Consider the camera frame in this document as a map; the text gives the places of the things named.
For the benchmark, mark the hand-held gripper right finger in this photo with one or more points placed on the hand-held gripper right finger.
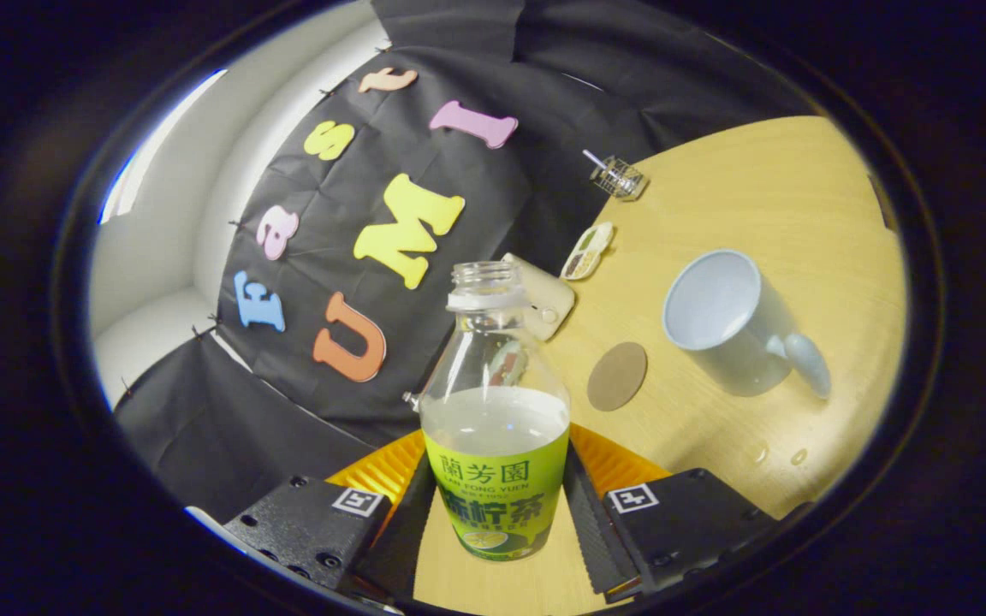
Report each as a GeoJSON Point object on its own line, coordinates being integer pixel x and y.
{"type": "Point", "coordinates": [587, 522]}

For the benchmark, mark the wooden table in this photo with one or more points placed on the wooden table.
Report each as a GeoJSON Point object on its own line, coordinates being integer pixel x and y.
{"type": "Point", "coordinates": [758, 197]}

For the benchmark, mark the black backdrop cloth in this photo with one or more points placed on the black backdrop cloth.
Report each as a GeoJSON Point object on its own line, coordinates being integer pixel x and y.
{"type": "Point", "coordinates": [322, 197]}

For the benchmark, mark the white toaster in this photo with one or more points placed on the white toaster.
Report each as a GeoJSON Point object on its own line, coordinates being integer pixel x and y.
{"type": "Point", "coordinates": [549, 299]}

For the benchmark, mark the long ceiling light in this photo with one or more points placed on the long ceiling light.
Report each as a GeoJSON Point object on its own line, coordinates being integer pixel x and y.
{"type": "Point", "coordinates": [129, 184]}

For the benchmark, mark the clear glass holder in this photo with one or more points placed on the clear glass holder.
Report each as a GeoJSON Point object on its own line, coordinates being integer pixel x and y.
{"type": "Point", "coordinates": [623, 180]}

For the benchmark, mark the white compartment tray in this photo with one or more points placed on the white compartment tray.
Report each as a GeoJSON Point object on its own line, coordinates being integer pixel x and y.
{"type": "Point", "coordinates": [587, 252]}

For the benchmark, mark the white straw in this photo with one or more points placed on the white straw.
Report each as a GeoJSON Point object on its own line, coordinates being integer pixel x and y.
{"type": "Point", "coordinates": [594, 158]}

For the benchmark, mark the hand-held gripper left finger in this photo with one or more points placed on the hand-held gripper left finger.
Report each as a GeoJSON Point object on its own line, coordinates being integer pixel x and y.
{"type": "Point", "coordinates": [399, 530]}

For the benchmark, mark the round brown coaster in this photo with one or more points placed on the round brown coaster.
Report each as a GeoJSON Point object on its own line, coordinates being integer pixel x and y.
{"type": "Point", "coordinates": [617, 376]}

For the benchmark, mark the green label juice bottle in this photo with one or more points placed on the green label juice bottle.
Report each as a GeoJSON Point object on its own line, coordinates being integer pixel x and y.
{"type": "Point", "coordinates": [497, 479]}

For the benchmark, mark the light grey cup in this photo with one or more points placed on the light grey cup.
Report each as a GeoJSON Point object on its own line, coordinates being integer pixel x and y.
{"type": "Point", "coordinates": [715, 308]}

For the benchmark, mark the black table edge clamp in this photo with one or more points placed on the black table edge clamp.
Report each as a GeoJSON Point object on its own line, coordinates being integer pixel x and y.
{"type": "Point", "coordinates": [883, 204]}

